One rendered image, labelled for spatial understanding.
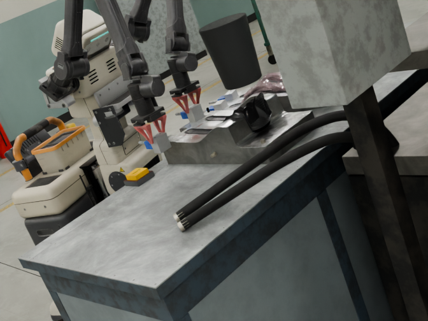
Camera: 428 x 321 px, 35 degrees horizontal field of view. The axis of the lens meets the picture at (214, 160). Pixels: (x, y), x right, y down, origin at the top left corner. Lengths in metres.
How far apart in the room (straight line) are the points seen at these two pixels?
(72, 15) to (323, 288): 1.22
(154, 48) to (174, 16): 5.78
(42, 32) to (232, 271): 6.52
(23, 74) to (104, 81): 5.32
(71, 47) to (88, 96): 0.28
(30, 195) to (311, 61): 1.62
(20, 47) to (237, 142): 6.01
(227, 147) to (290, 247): 0.40
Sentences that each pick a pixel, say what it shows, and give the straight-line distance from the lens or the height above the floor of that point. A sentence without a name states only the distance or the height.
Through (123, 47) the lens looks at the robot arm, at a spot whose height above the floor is 1.27.
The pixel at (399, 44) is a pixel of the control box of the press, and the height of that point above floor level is 1.11.
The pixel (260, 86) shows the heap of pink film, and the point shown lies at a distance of 2.58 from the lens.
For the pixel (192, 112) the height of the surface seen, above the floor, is 0.93.
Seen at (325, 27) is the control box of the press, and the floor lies 1.25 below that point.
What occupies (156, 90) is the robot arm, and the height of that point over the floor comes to 1.12.
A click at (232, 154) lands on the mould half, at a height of 0.84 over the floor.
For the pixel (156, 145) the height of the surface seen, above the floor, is 0.94.
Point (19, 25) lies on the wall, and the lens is 8.05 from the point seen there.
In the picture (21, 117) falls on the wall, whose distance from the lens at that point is 7.96.
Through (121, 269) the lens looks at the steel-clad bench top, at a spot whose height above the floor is 0.80.
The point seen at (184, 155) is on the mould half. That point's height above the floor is 0.84.
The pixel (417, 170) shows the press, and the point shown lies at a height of 0.74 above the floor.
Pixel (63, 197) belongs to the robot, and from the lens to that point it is 2.81.
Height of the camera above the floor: 1.54
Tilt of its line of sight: 18 degrees down
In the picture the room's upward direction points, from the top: 21 degrees counter-clockwise
